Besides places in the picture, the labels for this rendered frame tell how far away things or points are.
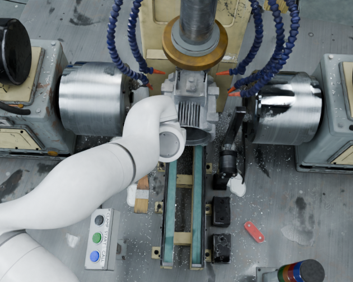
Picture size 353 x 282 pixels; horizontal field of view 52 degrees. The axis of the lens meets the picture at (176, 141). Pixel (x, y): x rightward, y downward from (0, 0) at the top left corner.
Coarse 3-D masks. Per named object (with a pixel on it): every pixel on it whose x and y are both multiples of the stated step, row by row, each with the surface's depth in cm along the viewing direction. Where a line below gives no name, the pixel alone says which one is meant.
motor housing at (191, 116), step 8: (168, 80) 125; (208, 96) 122; (184, 104) 117; (192, 104) 115; (200, 104) 116; (208, 104) 120; (184, 112) 116; (192, 112) 116; (200, 112) 115; (184, 120) 114; (192, 120) 115; (200, 120) 114; (184, 128) 130; (192, 128) 130; (200, 128) 115; (192, 136) 129; (200, 136) 127; (208, 136) 123; (184, 144) 128; (192, 144) 128
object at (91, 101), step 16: (80, 64) 116; (96, 64) 116; (112, 64) 117; (64, 80) 113; (80, 80) 111; (96, 80) 112; (112, 80) 112; (128, 80) 121; (64, 96) 112; (80, 96) 111; (96, 96) 111; (112, 96) 111; (128, 96) 123; (64, 112) 113; (80, 112) 112; (96, 112) 112; (112, 112) 112; (80, 128) 116; (96, 128) 116; (112, 128) 116
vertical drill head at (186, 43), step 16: (192, 0) 80; (208, 0) 80; (176, 16) 101; (192, 16) 85; (208, 16) 85; (176, 32) 95; (192, 32) 90; (208, 32) 91; (224, 32) 98; (176, 48) 96; (192, 48) 94; (208, 48) 94; (224, 48) 96; (176, 64) 96; (192, 64) 94; (208, 64) 95
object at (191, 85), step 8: (176, 72) 116; (184, 72) 119; (192, 72) 119; (200, 72) 119; (176, 80) 115; (184, 80) 118; (192, 80) 116; (200, 80) 118; (176, 88) 117; (184, 88) 117; (192, 88) 115; (200, 88) 117; (176, 96) 113; (184, 96) 113; (192, 96) 112; (200, 96) 112; (176, 104) 118
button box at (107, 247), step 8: (96, 216) 105; (104, 216) 104; (112, 216) 104; (104, 224) 103; (112, 224) 104; (96, 232) 103; (104, 232) 102; (112, 232) 103; (88, 240) 104; (104, 240) 101; (112, 240) 103; (88, 248) 102; (96, 248) 101; (104, 248) 100; (112, 248) 102; (88, 256) 101; (104, 256) 99; (112, 256) 102; (88, 264) 100; (96, 264) 99; (104, 264) 98; (112, 264) 101
